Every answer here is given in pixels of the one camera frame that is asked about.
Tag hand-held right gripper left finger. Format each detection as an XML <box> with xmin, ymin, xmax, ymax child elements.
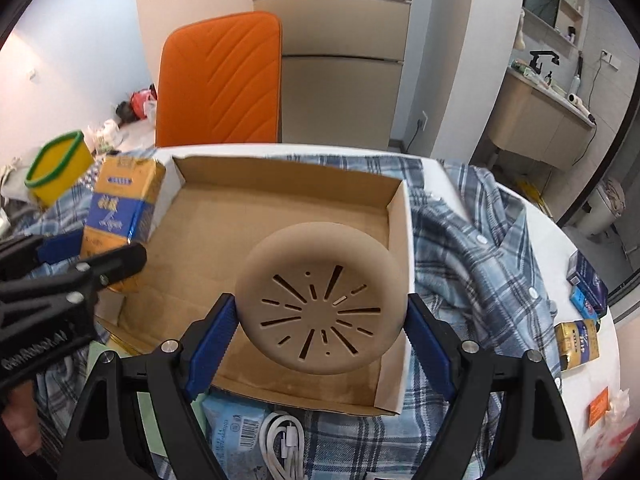
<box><xmin>62</xmin><ymin>292</ymin><xmax>238</xmax><ymax>480</ymax></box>

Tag black faucet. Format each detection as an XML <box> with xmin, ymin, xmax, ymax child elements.
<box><xmin>529</xmin><ymin>50</ymin><xmax>560</xmax><ymax>77</ymax></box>

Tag small bright blue box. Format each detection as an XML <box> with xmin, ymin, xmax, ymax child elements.
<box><xmin>570</xmin><ymin>287</ymin><xmax>599</xmax><ymax>319</ymax></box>

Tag person's left hand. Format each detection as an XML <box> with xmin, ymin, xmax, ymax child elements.
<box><xmin>0</xmin><ymin>382</ymin><xmax>40</xmax><ymax>445</ymax></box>

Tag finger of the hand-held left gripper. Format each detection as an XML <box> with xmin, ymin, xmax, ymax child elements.
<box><xmin>62</xmin><ymin>242</ymin><xmax>149</xmax><ymax>306</ymax></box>
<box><xmin>0</xmin><ymin>232</ymin><xmax>85</xmax><ymax>283</ymax></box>

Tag beige round slotted pad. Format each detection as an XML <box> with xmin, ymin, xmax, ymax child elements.
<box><xmin>235</xmin><ymin>221</ymin><xmax>411</xmax><ymax>375</ymax></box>

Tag gold and black box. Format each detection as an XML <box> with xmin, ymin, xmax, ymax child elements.
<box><xmin>554</xmin><ymin>319</ymin><xmax>601</xmax><ymax>372</ymax></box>

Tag blue plaid shirt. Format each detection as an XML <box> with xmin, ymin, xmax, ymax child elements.
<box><xmin>0</xmin><ymin>152</ymin><xmax>563</xmax><ymax>480</ymax></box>

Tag white coiled cable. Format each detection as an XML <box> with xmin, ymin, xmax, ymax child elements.
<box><xmin>260</xmin><ymin>410</ymin><xmax>306</xmax><ymax>480</ymax></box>

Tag orange chair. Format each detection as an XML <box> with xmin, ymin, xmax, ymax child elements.
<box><xmin>155</xmin><ymin>11</ymin><xmax>283</xmax><ymax>148</ymax></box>

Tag white hair dryer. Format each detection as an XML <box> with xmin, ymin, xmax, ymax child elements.
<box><xmin>565</xmin><ymin>92</ymin><xmax>598</xmax><ymax>126</ymax></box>

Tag light blue wipes packet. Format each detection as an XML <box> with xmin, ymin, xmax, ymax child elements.
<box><xmin>202</xmin><ymin>395</ymin><xmax>273</xmax><ymax>480</ymax></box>

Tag yellow items on floor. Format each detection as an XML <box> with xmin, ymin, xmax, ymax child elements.
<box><xmin>520</xmin><ymin>177</ymin><xmax>556</xmax><ymax>217</ymax></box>

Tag dark blue box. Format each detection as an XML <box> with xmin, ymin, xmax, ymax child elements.
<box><xmin>567</xmin><ymin>250</ymin><xmax>609</xmax><ymax>318</ymax></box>

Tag orange card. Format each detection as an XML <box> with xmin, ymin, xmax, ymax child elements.
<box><xmin>587</xmin><ymin>386</ymin><xmax>611</xmax><ymax>428</ymax></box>

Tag yellow container with green rim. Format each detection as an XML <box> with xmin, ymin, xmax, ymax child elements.
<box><xmin>25</xmin><ymin>130</ymin><xmax>96</xmax><ymax>208</ymax></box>

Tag yellow and blue pack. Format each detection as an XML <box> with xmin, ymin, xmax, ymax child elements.
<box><xmin>80</xmin><ymin>156</ymin><xmax>167</xmax><ymax>293</ymax></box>

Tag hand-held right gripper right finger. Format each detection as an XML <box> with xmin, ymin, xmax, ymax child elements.
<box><xmin>402</xmin><ymin>292</ymin><xmax>586</xmax><ymax>480</ymax></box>

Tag toilet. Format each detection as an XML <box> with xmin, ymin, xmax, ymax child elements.
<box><xmin>582</xmin><ymin>177</ymin><xmax>626</xmax><ymax>238</ymax></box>

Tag shallow cardboard box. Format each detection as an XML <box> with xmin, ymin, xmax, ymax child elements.
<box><xmin>95</xmin><ymin>155</ymin><xmax>413</xmax><ymax>417</ymax></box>

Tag white bag with green print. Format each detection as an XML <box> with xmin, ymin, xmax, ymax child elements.
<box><xmin>82</xmin><ymin>121</ymin><xmax>125</xmax><ymax>154</ymax></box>

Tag gold refrigerator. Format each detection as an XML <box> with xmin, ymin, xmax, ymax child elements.
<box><xmin>250</xmin><ymin>0</ymin><xmax>416</xmax><ymax>148</ymax></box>

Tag red plastic bag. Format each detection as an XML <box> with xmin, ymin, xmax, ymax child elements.
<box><xmin>131</xmin><ymin>87</ymin><xmax>154</xmax><ymax>121</ymax></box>

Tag beige vanity cabinet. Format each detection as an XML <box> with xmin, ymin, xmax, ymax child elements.
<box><xmin>487</xmin><ymin>67</ymin><xmax>598</xmax><ymax>168</ymax></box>

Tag white crumpled tissue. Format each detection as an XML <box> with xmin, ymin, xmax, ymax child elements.
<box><xmin>605</xmin><ymin>387</ymin><xmax>633</xmax><ymax>423</ymax></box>

